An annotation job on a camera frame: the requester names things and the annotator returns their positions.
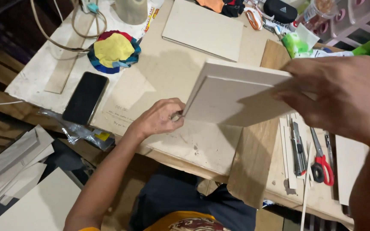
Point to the clear plastic jar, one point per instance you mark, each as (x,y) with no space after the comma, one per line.
(318,9)

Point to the large beige cardboard work mat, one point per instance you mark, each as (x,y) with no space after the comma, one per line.
(175,106)

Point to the clear tape roll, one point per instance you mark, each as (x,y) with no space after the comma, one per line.
(131,11)

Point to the grey cardboard panel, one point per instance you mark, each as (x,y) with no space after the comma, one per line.
(350,170)

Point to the clear plastic wrapper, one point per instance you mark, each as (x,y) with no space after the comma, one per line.
(75,130)

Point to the black glasses case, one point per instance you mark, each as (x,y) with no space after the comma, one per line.
(279,11)

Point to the narrow cardboard strip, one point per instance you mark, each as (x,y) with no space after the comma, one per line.
(71,51)

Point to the brown wooden plank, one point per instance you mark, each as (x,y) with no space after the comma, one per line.
(259,154)

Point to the grey utility knife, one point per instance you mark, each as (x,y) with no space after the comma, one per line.
(298,150)

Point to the person's right fingers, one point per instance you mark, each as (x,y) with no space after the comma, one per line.
(292,88)

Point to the green wet wipes packet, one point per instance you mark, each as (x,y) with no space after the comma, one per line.
(295,45)

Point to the black smartphone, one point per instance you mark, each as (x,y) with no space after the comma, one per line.
(85,98)

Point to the flat grey cardboard sheet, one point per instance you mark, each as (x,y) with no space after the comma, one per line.
(204,27)

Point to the white power strip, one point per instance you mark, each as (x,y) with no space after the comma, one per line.
(88,5)

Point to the person's right hand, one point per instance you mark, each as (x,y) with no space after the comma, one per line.
(342,93)

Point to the person's yellow shirt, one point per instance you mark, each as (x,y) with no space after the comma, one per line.
(185,223)

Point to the colourful cloth scrap bundle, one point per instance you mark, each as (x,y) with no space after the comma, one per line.
(114,51)

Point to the person's dark shorts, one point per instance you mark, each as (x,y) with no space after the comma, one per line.
(185,205)

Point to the orange and black cloth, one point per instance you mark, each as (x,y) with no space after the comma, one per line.
(223,7)

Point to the grey cardboard cover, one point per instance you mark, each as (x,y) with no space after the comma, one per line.
(236,93)

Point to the pink plastic rack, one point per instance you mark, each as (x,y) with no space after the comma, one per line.
(355,17)

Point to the metal tool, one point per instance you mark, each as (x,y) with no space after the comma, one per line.
(329,149)

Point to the person's left fingers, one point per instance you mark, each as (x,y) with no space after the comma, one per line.
(176,110)

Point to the person's left hand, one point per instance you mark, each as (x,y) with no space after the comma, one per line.
(157,117)

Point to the pile of grey cardboard sheets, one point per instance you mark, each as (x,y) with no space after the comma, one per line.
(11,170)

